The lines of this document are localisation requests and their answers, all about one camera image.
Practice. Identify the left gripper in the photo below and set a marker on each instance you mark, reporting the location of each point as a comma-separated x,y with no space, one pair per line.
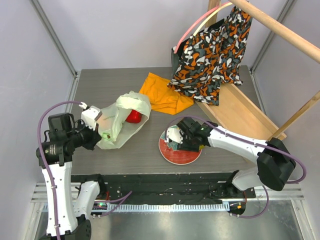
95,136

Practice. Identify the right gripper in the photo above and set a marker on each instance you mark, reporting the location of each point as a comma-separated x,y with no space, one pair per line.
185,141

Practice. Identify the green avocado plastic bag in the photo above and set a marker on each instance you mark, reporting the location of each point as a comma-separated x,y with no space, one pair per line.
113,128

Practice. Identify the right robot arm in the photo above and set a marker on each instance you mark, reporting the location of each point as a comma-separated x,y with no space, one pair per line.
273,165

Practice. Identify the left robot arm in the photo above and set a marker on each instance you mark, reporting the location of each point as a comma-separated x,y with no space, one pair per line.
67,220

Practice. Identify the red fake apple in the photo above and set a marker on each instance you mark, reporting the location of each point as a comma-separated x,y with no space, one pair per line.
134,117

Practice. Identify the red floral plate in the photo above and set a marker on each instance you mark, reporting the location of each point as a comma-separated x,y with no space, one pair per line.
170,152

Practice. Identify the orange cloth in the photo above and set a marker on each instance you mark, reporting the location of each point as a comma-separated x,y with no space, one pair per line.
164,99

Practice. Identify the patterned camouflage cloth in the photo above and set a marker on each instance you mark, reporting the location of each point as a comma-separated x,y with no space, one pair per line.
211,57

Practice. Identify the pink and cream hanger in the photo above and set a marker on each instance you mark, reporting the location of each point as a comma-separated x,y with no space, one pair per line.
199,23

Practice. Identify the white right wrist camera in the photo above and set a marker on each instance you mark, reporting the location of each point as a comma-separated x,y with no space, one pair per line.
173,134

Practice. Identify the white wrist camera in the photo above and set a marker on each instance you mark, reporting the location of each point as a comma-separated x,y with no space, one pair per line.
173,134
90,115

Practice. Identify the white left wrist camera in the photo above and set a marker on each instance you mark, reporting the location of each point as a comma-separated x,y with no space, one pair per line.
90,115

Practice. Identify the wooden rack frame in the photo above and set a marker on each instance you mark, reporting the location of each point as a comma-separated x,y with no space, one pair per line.
236,111

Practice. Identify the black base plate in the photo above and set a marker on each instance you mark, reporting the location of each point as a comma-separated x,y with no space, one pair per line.
173,188

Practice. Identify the white cable duct strip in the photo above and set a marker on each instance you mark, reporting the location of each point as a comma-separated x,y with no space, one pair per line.
130,208

